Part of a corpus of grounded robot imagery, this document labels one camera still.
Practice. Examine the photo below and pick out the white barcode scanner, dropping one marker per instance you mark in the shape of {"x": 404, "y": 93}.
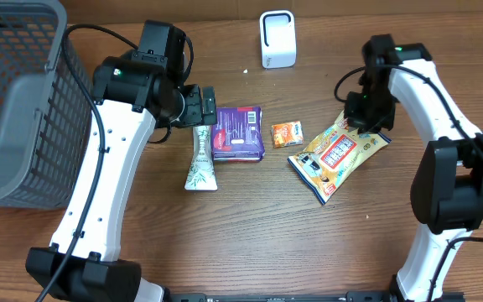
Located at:
{"x": 278, "y": 39}

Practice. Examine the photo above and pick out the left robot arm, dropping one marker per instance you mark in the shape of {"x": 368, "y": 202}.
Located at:
{"x": 132, "y": 95}

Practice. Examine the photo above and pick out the purple red pad package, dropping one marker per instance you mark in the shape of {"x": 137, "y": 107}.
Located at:
{"x": 237, "y": 135}

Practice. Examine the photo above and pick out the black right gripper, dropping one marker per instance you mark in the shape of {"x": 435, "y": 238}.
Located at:
{"x": 372, "y": 124}

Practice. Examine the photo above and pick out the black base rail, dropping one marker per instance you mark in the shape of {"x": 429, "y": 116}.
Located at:
{"x": 279, "y": 298}

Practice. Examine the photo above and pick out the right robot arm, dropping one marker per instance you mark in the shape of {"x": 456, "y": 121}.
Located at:
{"x": 446, "y": 194}

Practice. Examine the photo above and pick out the yellow snack bag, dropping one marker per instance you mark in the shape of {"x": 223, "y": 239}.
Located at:
{"x": 333, "y": 155}

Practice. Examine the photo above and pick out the white tube item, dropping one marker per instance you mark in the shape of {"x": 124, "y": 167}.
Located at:
{"x": 201, "y": 175}

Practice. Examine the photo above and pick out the small orange snack packet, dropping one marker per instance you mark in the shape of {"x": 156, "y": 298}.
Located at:
{"x": 287, "y": 134}

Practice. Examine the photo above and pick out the dark grey plastic basket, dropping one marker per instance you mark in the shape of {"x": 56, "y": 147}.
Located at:
{"x": 44, "y": 117}

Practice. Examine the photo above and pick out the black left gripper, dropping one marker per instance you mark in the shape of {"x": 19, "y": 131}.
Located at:
{"x": 196, "y": 115}

